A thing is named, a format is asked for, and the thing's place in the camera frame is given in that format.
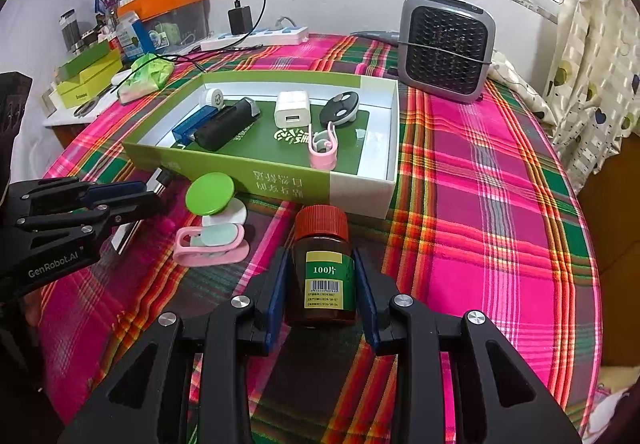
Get green plastic bag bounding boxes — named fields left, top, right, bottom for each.
left=116, top=53, right=176, bottom=105

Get yellow-green box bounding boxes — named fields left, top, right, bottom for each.
left=54, top=42, right=125, bottom=109

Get white charger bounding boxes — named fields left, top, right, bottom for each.
left=274, top=91, right=311, bottom=130

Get black charger adapter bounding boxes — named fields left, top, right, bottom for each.
left=228, top=7, right=253, bottom=35

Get green round lid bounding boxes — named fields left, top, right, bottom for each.
left=185, top=173, right=236, bottom=216

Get thin black cable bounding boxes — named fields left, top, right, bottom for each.
left=120, top=44, right=251, bottom=85

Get glass jar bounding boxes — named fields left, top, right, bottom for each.
left=59, top=9, right=83, bottom=55

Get wooden wardrobe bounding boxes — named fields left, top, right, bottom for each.
left=577, top=134, right=640, bottom=370

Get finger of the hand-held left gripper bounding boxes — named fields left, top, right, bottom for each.
left=15, top=191, right=166, bottom=250
left=10, top=178, right=148, bottom=214

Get black power bank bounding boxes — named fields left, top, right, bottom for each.
left=194, top=97, right=261, bottom=152

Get black charger cable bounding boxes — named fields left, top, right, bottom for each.
left=232, top=0, right=267, bottom=38

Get cream patterned pillow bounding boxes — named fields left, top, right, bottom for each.
left=487, top=49, right=558, bottom=125

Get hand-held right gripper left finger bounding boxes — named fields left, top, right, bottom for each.
left=57, top=247, right=291, bottom=444

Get pink clip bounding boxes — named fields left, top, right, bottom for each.
left=306, top=121, right=338, bottom=171
left=174, top=223, right=251, bottom=267

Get white ribbed round cap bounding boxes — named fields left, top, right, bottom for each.
left=199, top=87, right=227, bottom=112

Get brown medicine bottle red cap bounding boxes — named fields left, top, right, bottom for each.
left=284, top=205, right=358, bottom=330

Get scissors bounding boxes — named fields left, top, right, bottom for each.
left=72, top=92, right=113, bottom=119

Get white round disc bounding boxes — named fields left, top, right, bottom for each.
left=201, top=201, right=248, bottom=228

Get grey fan heater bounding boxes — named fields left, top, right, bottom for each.
left=397, top=0, right=497, bottom=104

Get green cardboard box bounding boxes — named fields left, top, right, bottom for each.
left=122, top=70, right=400, bottom=220

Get blue box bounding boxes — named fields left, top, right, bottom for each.
left=116, top=11, right=157, bottom=58

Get white power strip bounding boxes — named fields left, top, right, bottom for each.
left=200, top=26, right=310, bottom=52

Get blue translucent usb hub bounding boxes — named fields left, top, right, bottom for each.
left=171, top=105, right=221, bottom=145

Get black key fob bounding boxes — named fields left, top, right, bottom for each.
left=319, top=92, right=362, bottom=126

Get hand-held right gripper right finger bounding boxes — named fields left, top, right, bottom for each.
left=351, top=248, right=583, bottom=444

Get pink green plaid blanket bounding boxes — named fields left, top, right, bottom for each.
left=40, top=32, right=601, bottom=444

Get cream patterned curtain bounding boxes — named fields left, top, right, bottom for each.
left=542, top=0, right=640, bottom=195

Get orange-lidded clear bin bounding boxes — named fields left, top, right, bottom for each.
left=117, top=0, right=211, bottom=50

